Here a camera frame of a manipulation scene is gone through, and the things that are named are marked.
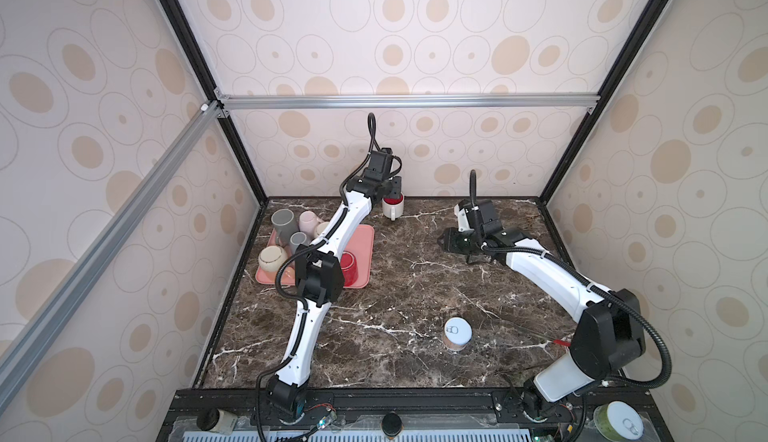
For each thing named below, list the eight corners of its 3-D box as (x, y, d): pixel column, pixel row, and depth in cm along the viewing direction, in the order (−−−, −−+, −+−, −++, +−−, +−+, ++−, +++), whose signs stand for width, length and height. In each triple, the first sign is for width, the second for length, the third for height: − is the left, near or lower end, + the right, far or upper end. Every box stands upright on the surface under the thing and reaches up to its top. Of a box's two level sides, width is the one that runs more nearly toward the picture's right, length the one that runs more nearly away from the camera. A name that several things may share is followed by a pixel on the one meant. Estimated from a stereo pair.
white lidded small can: (444, 350, 85) (447, 343, 80) (441, 325, 89) (444, 317, 84) (469, 350, 85) (474, 343, 80) (465, 325, 89) (470, 317, 84)
